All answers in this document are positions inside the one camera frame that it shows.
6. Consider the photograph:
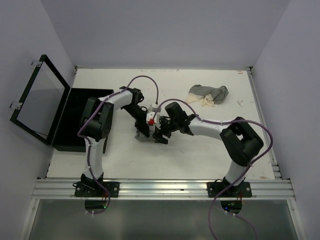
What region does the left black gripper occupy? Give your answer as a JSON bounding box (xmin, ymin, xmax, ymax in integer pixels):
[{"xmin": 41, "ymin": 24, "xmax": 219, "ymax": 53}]
[{"xmin": 123, "ymin": 104, "xmax": 150, "ymax": 137}]

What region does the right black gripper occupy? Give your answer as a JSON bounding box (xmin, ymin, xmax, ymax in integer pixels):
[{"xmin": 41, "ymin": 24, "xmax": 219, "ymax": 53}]
[{"xmin": 152, "ymin": 115, "xmax": 179, "ymax": 144}]

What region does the grey striped underwear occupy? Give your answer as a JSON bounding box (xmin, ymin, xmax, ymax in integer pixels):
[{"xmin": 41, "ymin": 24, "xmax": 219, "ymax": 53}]
[{"xmin": 135, "ymin": 130, "xmax": 155, "ymax": 142}]

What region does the grey and cream sock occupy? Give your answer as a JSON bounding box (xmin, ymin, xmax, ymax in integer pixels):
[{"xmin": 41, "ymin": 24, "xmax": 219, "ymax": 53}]
[{"xmin": 185, "ymin": 84, "xmax": 229, "ymax": 107}]

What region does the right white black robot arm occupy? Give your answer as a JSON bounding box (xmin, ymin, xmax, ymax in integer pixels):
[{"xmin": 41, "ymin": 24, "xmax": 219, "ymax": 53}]
[{"xmin": 147, "ymin": 101, "xmax": 264, "ymax": 198}]

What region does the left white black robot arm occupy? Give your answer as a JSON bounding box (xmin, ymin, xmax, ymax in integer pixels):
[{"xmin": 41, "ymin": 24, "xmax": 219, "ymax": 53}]
[{"xmin": 73, "ymin": 87, "xmax": 151, "ymax": 198}]

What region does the black open storage case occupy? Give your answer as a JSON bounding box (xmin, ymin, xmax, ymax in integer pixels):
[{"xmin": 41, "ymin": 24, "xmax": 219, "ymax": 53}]
[{"xmin": 10, "ymin": 54, "xmax": 114, "ymax": 153}]

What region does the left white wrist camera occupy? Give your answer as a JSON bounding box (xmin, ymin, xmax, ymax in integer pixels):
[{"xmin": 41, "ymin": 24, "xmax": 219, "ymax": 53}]
[{"xmin": 147, "ymin": 103, "xmax": 162, "ymax": 114}]

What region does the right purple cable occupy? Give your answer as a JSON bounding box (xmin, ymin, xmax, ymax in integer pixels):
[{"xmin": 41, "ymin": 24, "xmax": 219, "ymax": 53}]
[{"xmin": 152, "ymin": 99, "xmax": 273, "ymax": 240}]

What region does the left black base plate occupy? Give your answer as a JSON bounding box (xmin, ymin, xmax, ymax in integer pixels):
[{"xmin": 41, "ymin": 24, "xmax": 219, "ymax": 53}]
[{"xmin": 72, "ymin": 181, "xmax": 120, "ymax": 198}]

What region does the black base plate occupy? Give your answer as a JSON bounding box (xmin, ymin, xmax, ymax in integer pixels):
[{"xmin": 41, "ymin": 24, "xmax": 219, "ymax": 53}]
[
  {"xmin": 206, "ymin": 181, "xmax": 253, "ymax": 198},
  {"xmin": 72, "ymin": 181, "xmax": 120, "ymax": 198}
]

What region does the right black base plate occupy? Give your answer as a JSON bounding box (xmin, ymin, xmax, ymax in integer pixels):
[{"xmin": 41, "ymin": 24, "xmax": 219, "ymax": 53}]
[{"xmin": 206, "ymin": 181, "xmax": 253, "ymax": 198}]

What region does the aluminium front rail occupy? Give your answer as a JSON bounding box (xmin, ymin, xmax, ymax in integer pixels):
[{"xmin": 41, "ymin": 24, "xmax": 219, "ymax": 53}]
[{"xmin": 32, "ymin": 178, "xmax": 295, "ymax": 200}]

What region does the aluminium rail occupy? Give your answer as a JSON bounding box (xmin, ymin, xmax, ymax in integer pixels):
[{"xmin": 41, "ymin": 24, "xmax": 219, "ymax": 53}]
[
  {"xmin": 246, "ymin": 66, "xmax": 283, "ymax": 179},
  {"xmin": 32, "ymin": 178, "xmax": 295, "ymax": 200}
]

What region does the aluminium right side rail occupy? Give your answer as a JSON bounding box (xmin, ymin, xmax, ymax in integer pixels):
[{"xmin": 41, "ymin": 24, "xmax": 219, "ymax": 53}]
[{"xmin": 246, "ymin": 66, "xmax": 283, "ymax": 179}]

